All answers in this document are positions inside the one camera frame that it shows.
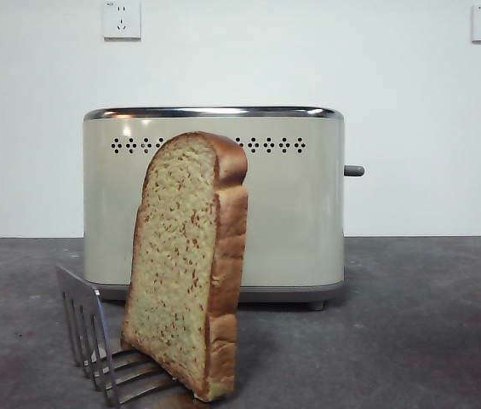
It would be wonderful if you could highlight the slice of bread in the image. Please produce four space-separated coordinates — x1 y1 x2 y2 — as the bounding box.
119 130 249 402

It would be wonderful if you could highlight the cream toaster with chrome top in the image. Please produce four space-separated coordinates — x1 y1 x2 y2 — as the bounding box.
82 106 346 311

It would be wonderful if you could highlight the shiny steel toast rack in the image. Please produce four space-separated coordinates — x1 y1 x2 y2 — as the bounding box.
55 264 207 406

